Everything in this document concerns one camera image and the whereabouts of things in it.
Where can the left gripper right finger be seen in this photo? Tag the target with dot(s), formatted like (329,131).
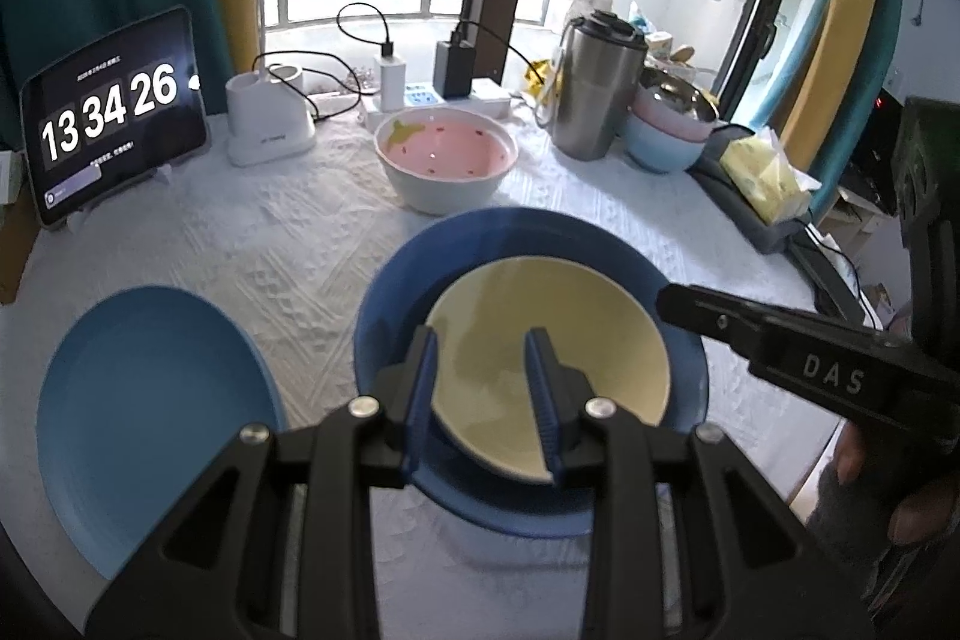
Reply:
(688,539)

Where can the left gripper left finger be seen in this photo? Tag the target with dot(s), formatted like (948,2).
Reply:
(213,567)

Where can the blue plate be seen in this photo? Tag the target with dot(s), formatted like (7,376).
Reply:
(142,393)

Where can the pale green bowl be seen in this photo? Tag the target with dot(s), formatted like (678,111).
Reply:
(481,396)

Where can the pink strawberry bowl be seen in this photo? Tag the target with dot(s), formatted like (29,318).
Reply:
(444,161)

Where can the person right hand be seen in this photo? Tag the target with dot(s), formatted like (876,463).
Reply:
(873,521)

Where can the black phone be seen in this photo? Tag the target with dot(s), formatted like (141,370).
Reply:
(826,271)

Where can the light blue bowl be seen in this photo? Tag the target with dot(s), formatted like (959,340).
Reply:
(655,150)

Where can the pink bowl with steel bowl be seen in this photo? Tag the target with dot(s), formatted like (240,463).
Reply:
(672,105)

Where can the cardboard box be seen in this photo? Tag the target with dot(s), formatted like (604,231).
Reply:
(17,239)

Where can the steel tumbler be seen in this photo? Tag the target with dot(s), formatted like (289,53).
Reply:
(600,66)

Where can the white lamp base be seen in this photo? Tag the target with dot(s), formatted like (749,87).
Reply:
(269,116)

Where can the small white box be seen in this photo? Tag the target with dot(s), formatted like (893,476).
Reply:
(11,176)

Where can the tablet showing clock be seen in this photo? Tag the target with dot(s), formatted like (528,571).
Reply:
(111,113)

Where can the white power strip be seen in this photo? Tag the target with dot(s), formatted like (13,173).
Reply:
(487,98)

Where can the white charger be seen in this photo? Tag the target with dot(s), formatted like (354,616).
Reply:
(392,74)

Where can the black charger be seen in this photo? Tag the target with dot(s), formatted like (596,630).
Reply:
(454,61)

